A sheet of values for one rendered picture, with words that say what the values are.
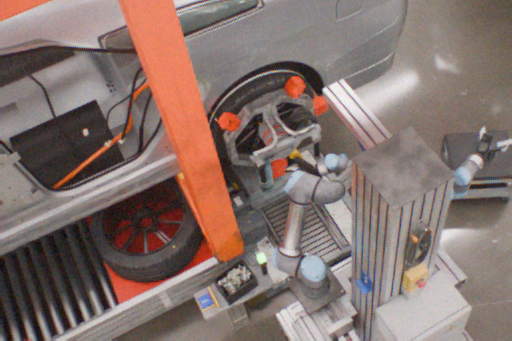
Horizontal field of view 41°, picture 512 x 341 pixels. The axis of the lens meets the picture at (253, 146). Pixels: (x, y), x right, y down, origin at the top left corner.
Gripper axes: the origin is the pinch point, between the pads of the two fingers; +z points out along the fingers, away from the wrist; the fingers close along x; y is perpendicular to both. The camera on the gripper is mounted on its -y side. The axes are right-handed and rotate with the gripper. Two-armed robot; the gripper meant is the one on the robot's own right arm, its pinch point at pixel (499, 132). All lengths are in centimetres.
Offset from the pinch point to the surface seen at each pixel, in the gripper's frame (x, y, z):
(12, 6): -86, -140, -163
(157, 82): -77, -88, -128
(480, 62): -84, 96, 145
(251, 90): -117, -6, -50
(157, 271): -130, 79, -135
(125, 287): -147, 92, -151
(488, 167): -22, 81, 44
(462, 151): -40, 78, 45
